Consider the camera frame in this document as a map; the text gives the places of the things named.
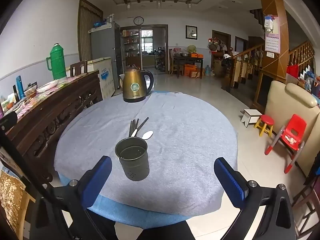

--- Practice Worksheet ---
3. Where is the brown wooden chair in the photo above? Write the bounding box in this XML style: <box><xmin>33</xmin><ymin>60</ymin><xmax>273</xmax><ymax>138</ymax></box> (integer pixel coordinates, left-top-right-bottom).
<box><xmin>291</xmin><ymin>172</ymin><xmax>320</xmax><ymax>239</ymax></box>

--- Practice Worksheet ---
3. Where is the white chest freezer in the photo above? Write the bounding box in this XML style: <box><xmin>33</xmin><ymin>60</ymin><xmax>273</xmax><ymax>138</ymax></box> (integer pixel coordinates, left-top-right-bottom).
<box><xmin>65</xmin><ymin>57</ymin><xmax>115</xmax><ymax>98</ymax></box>

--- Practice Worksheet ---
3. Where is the red child's chair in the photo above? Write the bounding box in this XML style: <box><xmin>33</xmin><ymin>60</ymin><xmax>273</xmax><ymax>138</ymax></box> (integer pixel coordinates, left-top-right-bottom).
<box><xmin>265</xmin><ymin>114</ymin><xmax>307</xmax><ymax>174</ymax></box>

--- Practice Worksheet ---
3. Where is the gold electric kettle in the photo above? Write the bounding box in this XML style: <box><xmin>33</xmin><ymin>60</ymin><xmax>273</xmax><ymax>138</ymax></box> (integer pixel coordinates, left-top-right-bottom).
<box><xmin>119</xmin><ymin>65</ymin><xmax>154</xmax><ymax>103</ymax></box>

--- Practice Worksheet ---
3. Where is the grey-blue tablecloth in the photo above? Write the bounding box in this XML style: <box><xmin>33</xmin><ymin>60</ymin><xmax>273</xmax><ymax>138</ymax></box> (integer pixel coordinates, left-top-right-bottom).
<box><xmin>54</xmin><ymin>91</ymin><xmax>238</xmax><ymax>229</ymax></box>

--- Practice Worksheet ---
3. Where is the dark wooden table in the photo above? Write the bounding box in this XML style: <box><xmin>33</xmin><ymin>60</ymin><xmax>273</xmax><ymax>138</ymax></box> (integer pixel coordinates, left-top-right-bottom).
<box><xmin>172</xmin><ymin>54</ymin><xmax>204</xmax><ymax>77</ymax></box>

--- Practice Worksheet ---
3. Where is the green thermos jug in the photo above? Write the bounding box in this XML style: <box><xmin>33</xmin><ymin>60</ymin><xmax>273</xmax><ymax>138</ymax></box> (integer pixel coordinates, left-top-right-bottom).
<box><xmin>46</xmin><ymin>43</ymin><xmax>67</xmax><ymax>78</ymax></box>

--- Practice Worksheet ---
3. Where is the red and yellow stool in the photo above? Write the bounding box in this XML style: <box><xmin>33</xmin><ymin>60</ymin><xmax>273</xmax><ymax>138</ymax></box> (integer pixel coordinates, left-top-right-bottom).
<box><xmin>254</xmin><ymin>115</ymin><xmax>275</xmax><ymax>138</ymax></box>

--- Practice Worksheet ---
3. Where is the blue bottle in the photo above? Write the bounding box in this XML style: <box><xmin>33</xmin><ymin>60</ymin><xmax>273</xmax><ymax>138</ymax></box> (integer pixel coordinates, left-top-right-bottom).
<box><xmin>16</xmin><ymin>75</ymin><xmax>25</xmax><ymax>99</ymax></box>

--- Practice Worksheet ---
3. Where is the wooden pillar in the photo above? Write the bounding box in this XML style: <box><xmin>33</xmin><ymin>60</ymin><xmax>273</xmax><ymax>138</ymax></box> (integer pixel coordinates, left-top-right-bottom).
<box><xmin>256</xmin><ymin>0</ymin><xmax>289</xmax><ymax>80</ymax></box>

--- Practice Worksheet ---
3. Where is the small white stool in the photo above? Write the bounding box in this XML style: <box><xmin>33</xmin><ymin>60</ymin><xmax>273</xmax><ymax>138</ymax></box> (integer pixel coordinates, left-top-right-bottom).
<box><xmin>240</xmin><ymin>109</ymin><xmax>263</xmax><ymax>128</ymax></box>

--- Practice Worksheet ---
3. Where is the wall calendar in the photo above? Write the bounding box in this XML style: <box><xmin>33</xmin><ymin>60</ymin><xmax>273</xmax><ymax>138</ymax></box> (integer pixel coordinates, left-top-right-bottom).
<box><xmin>265</xmin><ymin>33</ymin><xmax>280</xmax><ymax>54</ymax></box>

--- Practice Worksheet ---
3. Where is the brown curtain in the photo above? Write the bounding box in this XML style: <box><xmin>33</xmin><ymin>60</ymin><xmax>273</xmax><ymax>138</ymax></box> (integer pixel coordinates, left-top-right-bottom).
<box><xmin>78</xmin><ymin>0</ymin><xmax>104</xmax><ymax>62</ymax></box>

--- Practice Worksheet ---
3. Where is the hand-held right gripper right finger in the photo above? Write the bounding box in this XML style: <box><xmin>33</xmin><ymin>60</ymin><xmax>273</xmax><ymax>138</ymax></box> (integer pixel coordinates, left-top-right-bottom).
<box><xmin>214</xmin><ymin>157</ymin><xmax>297</xmax><ymax>240</ymax></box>

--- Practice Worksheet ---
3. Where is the pink floral cover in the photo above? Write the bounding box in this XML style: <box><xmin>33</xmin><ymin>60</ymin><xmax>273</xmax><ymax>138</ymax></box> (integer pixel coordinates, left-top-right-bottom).
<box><xmin>10</xmin><ymin>76</ymin><xmax>87</xmax><ymax>115</ymax></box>

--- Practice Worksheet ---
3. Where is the gold patterned cushion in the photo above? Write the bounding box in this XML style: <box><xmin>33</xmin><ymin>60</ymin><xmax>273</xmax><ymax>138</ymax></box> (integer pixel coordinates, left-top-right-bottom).
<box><xmin>0</xmin><ymin>171</ymin><xmax>27</xmax><ymax>232</ymax></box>

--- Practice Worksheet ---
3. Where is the wooden stair railing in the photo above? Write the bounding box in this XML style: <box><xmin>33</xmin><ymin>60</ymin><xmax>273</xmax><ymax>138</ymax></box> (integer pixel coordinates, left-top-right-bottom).
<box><xmin>232</xmin><ymin>40</ymin><xmax>316</xmax><ymax>88</ymax></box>

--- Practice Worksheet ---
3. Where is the framed picture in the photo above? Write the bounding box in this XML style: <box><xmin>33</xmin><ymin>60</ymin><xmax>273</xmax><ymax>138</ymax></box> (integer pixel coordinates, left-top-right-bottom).
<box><xmin>185</xmin><ymin>25</ymin><xmax>198</xmax><ymax>40</ymax></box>

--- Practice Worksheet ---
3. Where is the orange cardboard box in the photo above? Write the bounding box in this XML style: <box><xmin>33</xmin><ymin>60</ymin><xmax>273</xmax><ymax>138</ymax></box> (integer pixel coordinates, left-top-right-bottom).
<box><xmin>184</xmin><ymin>64</ymin><xmax>197</xmax><ymax>77</ymax></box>

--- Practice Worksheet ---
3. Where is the carved wooden sideboard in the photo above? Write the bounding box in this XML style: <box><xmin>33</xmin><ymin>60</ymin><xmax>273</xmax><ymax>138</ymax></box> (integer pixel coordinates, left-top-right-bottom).
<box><xmin>4</xmin><ymin>70</ymin><xmax>104</xmax><ymax>183</ymax></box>

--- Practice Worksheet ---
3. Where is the wooden display cabinet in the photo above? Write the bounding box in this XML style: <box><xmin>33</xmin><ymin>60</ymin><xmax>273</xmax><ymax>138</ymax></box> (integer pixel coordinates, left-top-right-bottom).
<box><xmin>121</xmin><ymin>29</ymin><xmax>141</xmax><ymax>68</ymax></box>

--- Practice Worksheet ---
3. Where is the dark clothing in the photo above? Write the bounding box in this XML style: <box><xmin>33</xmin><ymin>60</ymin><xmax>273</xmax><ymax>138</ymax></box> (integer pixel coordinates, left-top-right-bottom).
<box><xmin>86</xmin><ymin>209</ymin><xmax>198</xmax><ymax>240</ymax></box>

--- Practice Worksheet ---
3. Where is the beige sofa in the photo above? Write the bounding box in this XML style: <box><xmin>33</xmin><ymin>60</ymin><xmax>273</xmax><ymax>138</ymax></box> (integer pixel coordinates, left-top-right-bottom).
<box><xmin>264</xmin><ymin>80</ymin><xmax>320</xmax><ymax>178</ymax></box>

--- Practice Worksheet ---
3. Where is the grey refrigerator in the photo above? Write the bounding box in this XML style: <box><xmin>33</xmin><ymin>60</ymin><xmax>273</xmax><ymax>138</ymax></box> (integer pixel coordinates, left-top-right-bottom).
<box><xmin>90</xmin><ymin>22</ymin><xmax>123</xmax><ymax>88</ymax></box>

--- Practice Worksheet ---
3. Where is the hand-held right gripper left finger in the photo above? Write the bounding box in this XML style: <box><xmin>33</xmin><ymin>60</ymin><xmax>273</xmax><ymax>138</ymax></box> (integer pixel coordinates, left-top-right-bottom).
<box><xmin>31</xmin><ymin>155</ymin><xmax>118</xmax><ymax>240</ymax></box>

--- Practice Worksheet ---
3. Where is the perforated metal utensil holder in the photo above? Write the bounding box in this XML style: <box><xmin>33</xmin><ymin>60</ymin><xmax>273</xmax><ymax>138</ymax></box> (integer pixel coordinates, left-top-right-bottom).
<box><xmin>115</xmin><ymin>137</ymin><xmax>150</xmax><ymax>181</ymax></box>

